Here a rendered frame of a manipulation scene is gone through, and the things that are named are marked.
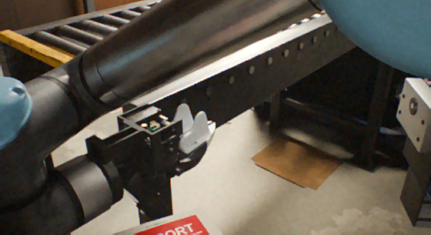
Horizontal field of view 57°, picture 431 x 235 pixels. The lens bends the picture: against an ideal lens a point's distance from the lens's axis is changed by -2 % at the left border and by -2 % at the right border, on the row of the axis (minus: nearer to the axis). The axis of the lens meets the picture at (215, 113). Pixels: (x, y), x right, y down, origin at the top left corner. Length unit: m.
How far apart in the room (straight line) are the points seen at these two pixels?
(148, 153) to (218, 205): 1.14
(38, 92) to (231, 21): 0.21
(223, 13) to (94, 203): 0.26
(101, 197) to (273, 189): 1.31
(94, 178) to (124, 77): 0.13
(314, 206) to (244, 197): 0.28
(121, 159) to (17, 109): 0.16
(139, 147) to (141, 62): 0.15
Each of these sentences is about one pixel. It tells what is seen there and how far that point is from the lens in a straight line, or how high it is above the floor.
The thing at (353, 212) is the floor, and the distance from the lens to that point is 1.70.
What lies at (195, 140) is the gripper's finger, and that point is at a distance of 0.58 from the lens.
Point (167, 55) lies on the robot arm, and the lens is 0.37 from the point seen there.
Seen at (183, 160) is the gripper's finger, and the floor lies 0.78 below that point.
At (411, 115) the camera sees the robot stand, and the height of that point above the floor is 0.72.
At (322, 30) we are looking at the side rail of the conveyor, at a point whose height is 0.79.
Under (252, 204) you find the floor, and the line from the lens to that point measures 1.65.
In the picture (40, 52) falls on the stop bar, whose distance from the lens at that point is 0.86.
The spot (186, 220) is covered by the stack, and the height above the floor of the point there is 0.83.
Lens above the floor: 1.09
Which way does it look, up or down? 29 degrees down
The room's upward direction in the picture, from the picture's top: straight up
